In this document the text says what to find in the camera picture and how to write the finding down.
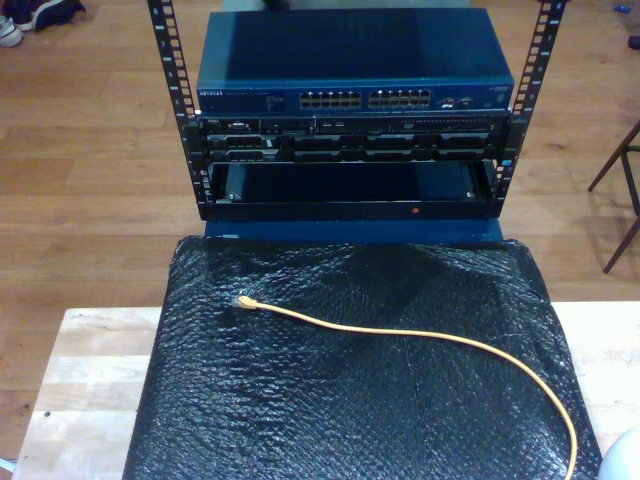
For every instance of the blue base board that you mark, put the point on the blue base board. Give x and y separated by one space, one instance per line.
300 232

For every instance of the dark wooden chair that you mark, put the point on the dark wooden chair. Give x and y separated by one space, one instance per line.
614 161

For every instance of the black Dell server unit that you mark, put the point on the black Dell server unit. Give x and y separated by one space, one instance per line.
350 142

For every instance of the blue Netgear network switch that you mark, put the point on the blue Netgear network switch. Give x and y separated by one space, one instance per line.
350 50

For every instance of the white sneaker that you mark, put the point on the white sneaker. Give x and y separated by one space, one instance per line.
7 32

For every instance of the black empty rack tray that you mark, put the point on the black empty rack tray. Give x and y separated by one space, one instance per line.
350 210

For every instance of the black perforated rack frame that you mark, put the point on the black perforated rack frame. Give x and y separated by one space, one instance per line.
170 60

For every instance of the black bubble-wrap mat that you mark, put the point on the black bubble-wrap mat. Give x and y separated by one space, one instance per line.
325 400

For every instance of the dark blue shoe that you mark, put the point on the dark blue shoe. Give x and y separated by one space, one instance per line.
45 12

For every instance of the small blue floor item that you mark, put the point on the small blue floor item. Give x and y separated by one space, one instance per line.
622 8

